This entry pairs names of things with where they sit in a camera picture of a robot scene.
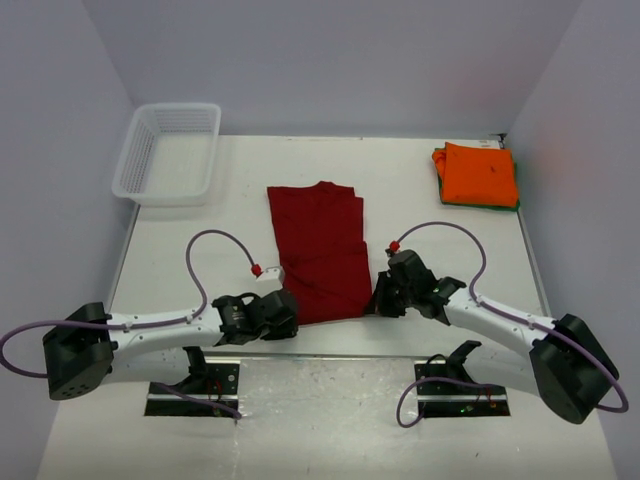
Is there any white plastic basket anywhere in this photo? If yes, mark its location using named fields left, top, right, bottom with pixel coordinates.
left=111, top=102, right=222, bottom=208

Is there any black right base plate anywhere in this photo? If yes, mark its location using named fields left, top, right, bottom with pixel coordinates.
left=416, top=382, right=511, bottom=419

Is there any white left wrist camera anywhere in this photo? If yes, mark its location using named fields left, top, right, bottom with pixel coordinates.
left=256, top=266, right=285, bottom=289

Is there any folded green t shirt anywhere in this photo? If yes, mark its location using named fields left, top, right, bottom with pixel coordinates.
left=432, top=145, right=522, bottom=213

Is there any folded orange t shirt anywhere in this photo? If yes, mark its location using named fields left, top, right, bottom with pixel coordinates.
left=432, top=141, right=519, bottom=206

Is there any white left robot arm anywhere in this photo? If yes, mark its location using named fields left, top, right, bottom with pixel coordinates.
left=43, top=289, right=298, bottom=401

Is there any dark red t shirt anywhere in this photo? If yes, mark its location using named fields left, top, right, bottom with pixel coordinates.
left=266, top=181, right=372, bottom=325

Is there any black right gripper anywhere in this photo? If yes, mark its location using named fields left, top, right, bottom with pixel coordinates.
left=364, top=271, right=418, bottom=319

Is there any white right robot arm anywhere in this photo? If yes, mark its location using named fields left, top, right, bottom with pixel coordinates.
left=366, top=248, right=620, bottom=424

